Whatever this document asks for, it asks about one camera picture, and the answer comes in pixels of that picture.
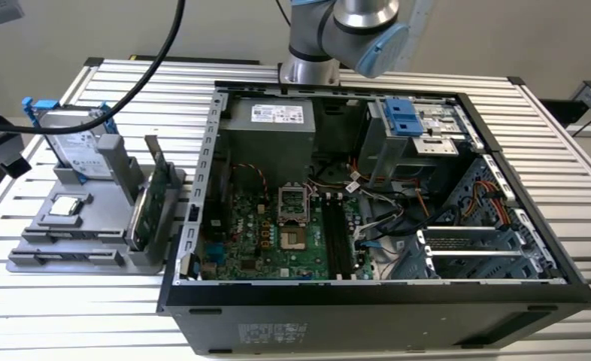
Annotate RAM stick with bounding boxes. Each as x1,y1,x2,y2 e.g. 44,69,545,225
19,251,119,264
30,229,120,241

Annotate metal socket cover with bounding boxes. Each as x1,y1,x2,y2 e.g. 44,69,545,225
278,181,311,224

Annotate black box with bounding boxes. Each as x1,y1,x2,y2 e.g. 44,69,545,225
539,98,591,132

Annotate green graphics card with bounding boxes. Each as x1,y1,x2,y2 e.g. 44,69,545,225
124,135,176,252

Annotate hard disk in blue carrier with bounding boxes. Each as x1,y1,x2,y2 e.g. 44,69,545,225
22,96,122,185

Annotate orange red power wires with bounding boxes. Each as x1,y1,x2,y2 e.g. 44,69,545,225
459,179,513,231

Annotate silver CPU chip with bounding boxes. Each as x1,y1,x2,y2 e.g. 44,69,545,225
47,195,84,218

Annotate perforated metal disk bay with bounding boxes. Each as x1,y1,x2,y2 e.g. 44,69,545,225
393,224,553,281

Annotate twisted red black wire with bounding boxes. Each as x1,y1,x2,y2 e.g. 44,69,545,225
231,162,272,200

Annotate CPU socket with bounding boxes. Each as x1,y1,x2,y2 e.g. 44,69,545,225
278,224,310,252

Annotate black open PC case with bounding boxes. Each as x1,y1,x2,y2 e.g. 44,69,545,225
155,80,591,356

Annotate green motherboard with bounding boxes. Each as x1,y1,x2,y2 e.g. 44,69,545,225
196,183,381,281

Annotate pale perforated vertical strip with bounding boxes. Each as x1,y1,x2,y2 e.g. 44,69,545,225
399,0,435,72

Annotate orange wire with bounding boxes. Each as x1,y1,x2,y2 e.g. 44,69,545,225
415,187,433,219

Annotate black cable bundle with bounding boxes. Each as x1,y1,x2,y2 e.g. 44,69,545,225
354,187,459,245

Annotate grey parts rack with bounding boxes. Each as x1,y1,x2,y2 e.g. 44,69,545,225
7,135,188,278

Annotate blue plastic drive bracket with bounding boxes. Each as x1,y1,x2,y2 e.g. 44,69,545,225
383,97,426,138

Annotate grey power supply unit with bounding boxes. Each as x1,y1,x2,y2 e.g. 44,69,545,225
218,96,320,189

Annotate black RAM slot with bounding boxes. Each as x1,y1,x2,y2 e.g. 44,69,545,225
328,193,347,281
322,193,340,281
334,193,354,281

